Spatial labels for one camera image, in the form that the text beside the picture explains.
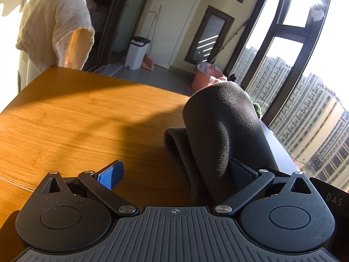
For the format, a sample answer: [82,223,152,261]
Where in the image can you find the white door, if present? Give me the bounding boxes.
[149,0,205,71]

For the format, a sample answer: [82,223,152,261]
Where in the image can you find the dark sliding door frame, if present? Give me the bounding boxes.
[92,0,158,72]

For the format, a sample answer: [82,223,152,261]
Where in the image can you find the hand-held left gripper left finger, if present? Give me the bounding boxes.
[39,160,140,217]

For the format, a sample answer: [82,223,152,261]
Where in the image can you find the white window sticker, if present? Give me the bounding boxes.
[310,5,325,23]

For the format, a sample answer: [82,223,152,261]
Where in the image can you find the dark grey pants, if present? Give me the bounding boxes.
[164,81,280,204]

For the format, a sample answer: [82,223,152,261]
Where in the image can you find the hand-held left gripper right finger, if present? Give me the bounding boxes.
[213,159,314,218]

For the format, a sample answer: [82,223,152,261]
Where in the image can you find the mop handle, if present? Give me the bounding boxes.
[211,19,251,64]

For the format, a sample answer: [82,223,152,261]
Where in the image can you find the dark framed glass panel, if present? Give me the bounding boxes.
[184,5,235,65]

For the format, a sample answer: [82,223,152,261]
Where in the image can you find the dark window frame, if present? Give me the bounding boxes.
[226,0,349,132]

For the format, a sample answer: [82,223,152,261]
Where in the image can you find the pink dustpan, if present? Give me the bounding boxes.
[141,54,155,71]

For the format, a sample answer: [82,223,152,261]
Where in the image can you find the pink bucket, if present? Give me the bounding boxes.
[191,63,228,92]

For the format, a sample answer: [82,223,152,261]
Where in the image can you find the cream cloth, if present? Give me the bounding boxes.
[15,0,95,73]

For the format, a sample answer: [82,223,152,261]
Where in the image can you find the white trash bin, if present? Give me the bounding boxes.
[125,36,151,70]

